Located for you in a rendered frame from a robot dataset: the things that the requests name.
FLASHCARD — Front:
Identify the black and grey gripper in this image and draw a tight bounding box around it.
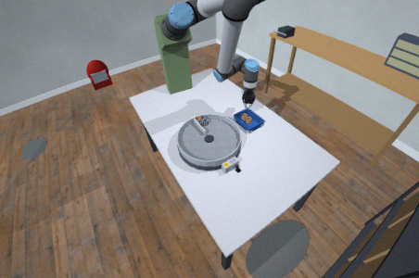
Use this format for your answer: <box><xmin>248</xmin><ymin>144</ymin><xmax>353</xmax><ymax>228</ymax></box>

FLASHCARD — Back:
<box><xmin>242</xmin><ymin>87</ymin><xmax>255</xmax><ymax>110</ymax></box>

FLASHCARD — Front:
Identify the blue crate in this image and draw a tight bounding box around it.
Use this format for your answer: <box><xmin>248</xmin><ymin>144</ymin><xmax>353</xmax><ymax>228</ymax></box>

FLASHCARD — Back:
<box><xmin>234</xmin><ymin>108</ymin><xmax>265</xmax><ymax>133</ymax></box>

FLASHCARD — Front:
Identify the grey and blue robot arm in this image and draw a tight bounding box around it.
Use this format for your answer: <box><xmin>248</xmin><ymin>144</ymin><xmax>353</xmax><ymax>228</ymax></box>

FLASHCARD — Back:
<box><xmin>161</xmin><ymin>0</ymin><xmax>265</xmax><ymax>89</ymax></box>

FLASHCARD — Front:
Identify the grey round turntable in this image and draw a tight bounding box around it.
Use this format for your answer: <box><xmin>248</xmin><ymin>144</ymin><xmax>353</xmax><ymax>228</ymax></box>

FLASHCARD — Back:
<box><xmin>177</xmin><ymin>114</ymin><xmax>242</xmax><ymax>174</ymax></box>

